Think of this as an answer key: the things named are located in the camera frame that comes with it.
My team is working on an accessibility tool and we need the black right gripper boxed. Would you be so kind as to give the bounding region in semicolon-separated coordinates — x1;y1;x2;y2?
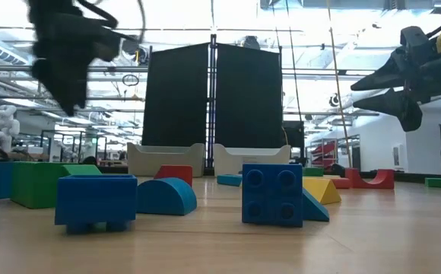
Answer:
351;47;441;132

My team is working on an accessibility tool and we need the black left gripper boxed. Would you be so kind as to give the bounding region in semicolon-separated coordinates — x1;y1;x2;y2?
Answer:
28;0;136;115

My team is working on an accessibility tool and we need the red arch block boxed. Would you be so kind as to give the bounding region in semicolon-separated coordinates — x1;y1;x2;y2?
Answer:
344;167;395;190

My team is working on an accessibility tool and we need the orange-red long block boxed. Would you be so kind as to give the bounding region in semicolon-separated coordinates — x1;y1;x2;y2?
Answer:
330;177;353;190

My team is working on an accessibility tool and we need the yellow wedge block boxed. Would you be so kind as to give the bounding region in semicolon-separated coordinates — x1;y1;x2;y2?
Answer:
303;177;342;206

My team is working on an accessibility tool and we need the red cube block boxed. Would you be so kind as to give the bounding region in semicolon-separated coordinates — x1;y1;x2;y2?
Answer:
154;164;194;188

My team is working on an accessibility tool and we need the black ceiling device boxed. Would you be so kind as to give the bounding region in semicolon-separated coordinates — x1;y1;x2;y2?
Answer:
121;34;149;65
242;35;262;50

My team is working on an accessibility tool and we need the green cube block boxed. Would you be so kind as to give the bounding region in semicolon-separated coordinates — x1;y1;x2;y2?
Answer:
61;164;103;177

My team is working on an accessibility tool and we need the red shelf rack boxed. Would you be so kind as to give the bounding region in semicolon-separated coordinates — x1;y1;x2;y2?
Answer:
308;139;338;169

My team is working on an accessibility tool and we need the green wedge block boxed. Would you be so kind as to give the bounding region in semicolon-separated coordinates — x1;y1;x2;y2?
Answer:
10;162;69;209

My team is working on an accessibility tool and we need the black rectangular cabinet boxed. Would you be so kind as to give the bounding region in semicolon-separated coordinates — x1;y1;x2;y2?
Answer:
282;120;306;163

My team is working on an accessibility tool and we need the black divider panel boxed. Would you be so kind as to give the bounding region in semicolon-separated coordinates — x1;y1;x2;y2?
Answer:
214;42;284;149
141;42;210;148

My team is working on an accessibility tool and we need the blue studded block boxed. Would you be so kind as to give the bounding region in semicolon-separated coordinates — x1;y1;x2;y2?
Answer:
55;174;138;234
242;163;304;228

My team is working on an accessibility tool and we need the grey plastic bin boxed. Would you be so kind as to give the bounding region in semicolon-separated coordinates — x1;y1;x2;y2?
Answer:
126;142;206;177

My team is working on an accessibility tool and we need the blue wedge block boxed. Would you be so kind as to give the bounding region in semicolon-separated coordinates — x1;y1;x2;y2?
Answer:
302;188;331;223

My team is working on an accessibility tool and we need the blue half-cylinder block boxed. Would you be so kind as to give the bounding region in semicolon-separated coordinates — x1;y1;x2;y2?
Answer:
136;177;198;217

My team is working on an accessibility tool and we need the white plastic bin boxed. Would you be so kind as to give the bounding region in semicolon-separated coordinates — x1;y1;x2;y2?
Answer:
212;143;292;177

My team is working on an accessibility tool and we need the blue flat block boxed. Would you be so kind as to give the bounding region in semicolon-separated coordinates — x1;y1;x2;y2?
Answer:
216;174;243;187

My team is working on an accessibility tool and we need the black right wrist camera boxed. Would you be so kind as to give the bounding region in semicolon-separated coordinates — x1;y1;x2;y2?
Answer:
400;25;433;55

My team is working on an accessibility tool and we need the yellow hanging cable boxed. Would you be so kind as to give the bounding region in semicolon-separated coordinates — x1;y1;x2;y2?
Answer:
325;0;354;168

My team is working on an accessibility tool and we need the white wall box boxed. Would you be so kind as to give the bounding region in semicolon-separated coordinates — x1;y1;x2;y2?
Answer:
392;143;406;169

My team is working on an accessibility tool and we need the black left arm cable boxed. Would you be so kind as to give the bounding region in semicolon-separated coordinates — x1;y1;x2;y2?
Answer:
76;0;119;30

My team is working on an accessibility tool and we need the black hanging cable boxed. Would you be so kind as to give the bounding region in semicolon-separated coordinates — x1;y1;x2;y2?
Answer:
287;0;306;125

